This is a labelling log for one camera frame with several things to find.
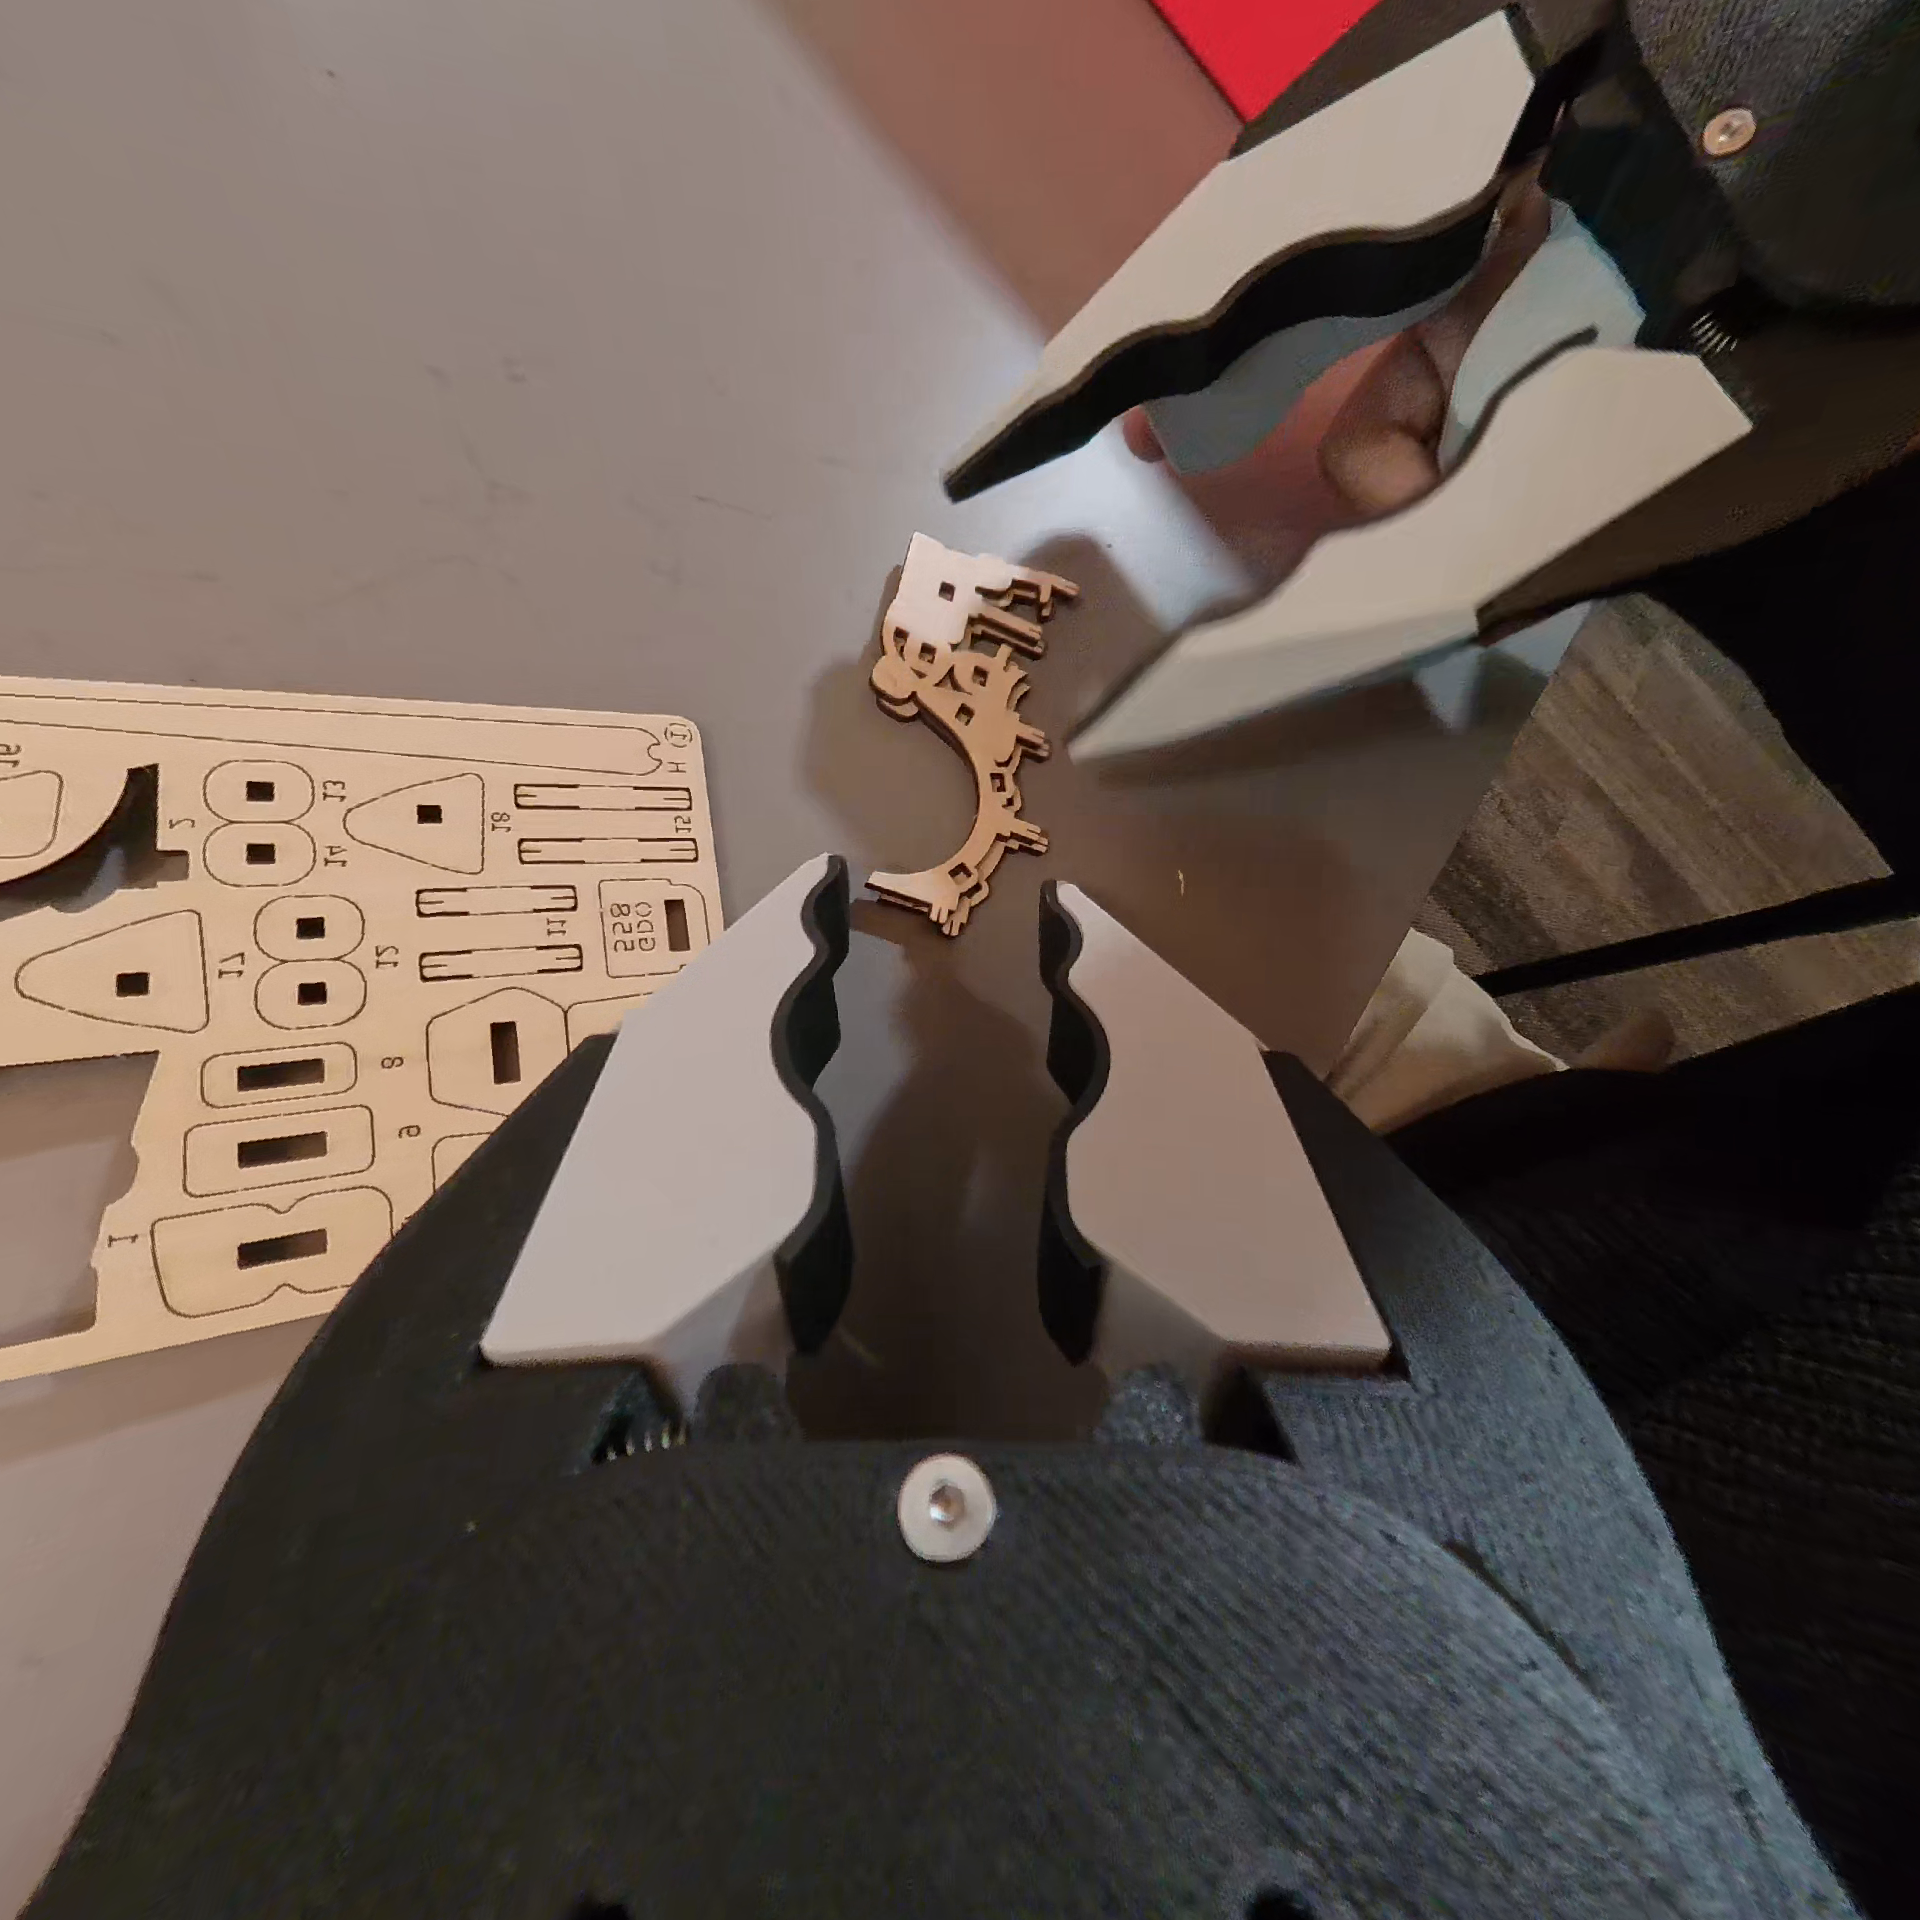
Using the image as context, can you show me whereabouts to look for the person's right hand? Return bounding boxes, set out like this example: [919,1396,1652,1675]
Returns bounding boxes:
[1320,294,1480,519]

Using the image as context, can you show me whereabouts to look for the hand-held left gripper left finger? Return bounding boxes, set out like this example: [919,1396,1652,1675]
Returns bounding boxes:
[480,852,857,1420]

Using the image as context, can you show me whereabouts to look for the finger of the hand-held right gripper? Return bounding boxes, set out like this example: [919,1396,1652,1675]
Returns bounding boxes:
[1066,201,1759,769]
[943,52,1567,505]

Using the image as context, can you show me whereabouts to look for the white fabric piece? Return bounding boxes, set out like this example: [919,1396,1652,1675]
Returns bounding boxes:
[1328,931,1569,1134]

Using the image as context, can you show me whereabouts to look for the black cable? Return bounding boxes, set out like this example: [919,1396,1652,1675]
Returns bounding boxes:
[1474,874,1895,995]

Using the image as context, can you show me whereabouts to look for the person's black clothing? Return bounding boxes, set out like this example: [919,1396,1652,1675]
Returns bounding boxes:
[1388,465,1920,1920]

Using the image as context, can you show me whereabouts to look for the curved wooden puzzle piece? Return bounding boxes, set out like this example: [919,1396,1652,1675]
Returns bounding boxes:
[866,532,1087,945]

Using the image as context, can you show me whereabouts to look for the red flat board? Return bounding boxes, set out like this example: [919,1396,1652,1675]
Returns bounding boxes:
[1148,0,1524,127]

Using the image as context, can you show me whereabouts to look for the partly punched wooden puzzle sheet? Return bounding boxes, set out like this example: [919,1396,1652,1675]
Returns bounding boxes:
[0,674,724,1384]

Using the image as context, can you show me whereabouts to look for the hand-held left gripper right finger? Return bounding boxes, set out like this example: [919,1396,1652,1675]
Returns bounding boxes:
[1036,879,1395,1427]

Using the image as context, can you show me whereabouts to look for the grey desk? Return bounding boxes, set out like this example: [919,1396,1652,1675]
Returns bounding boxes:
[0,0,1594,1920]

